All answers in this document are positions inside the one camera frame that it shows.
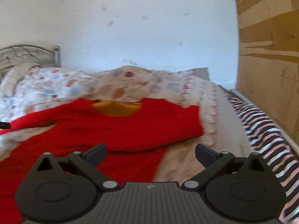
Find metal bed headboard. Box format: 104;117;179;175
1;44;61;76

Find red knit sweater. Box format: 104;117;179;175
1;98;204;223

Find heart patterned white duvet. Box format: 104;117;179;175
1;66;251;183

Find pillow with patterned case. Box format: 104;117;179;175
1;62;41;97

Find wooden plywood board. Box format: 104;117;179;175
236;0;298;141

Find striped bed sheet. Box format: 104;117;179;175
226;95;298;223

